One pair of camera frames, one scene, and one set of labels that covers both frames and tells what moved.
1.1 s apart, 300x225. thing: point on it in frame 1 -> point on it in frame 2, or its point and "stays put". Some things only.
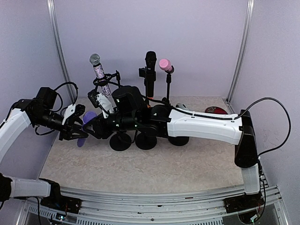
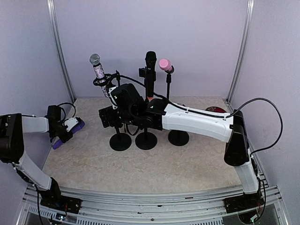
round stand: [178, 140] stays put
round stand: [145, 142] stays put
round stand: [120, 141] stays put
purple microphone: [87, 116] -> [78, 127]
